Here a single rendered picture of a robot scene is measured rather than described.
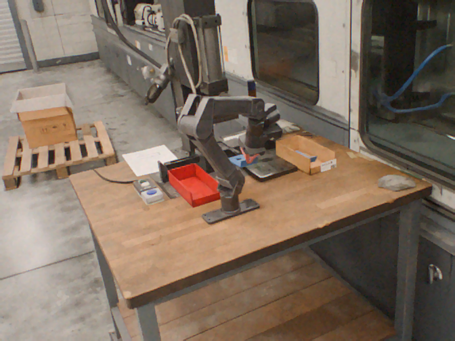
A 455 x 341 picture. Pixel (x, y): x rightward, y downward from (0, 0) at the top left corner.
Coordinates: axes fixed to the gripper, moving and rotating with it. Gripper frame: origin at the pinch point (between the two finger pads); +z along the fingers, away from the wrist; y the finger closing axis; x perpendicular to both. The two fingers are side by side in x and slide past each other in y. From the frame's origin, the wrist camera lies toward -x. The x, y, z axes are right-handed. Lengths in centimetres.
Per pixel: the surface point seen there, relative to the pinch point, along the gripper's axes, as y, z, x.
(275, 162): 6.8, 13.0, -17.7
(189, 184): 10.7, 17.1, 18.7
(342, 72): 32, -6, -62
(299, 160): 0.2, 7.3, -23.9
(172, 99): 276, 188, -69
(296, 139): 17.2, 13.4, -34.0
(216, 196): -5.4, 8.5, 14.8
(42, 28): 853, 412, 7
